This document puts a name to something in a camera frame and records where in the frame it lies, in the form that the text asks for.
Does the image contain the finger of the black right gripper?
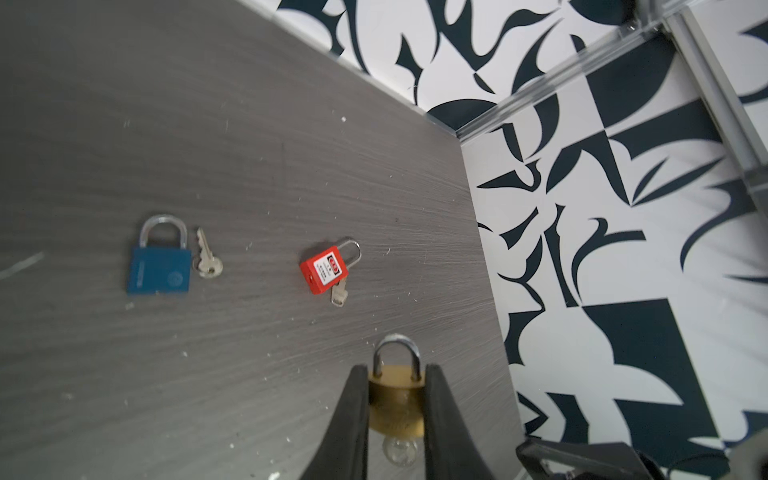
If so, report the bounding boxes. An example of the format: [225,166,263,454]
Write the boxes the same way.
[516,438,666,480]

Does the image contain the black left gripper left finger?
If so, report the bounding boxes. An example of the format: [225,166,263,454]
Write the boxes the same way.
[300,365,369,480]

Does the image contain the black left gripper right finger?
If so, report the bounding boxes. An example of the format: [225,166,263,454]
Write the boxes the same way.
[423,364,494,480]

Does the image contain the small brass padlock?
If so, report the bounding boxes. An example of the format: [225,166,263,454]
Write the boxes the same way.
[368,333,425,439]

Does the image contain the red safety padlock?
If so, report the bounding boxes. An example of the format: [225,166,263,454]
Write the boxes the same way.
[299,237,362,295]

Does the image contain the blue padlock keys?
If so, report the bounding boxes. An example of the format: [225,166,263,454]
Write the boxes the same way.
[195,227,224,279]

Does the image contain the blue padlock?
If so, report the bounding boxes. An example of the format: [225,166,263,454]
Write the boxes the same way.
[126,214,192,294]

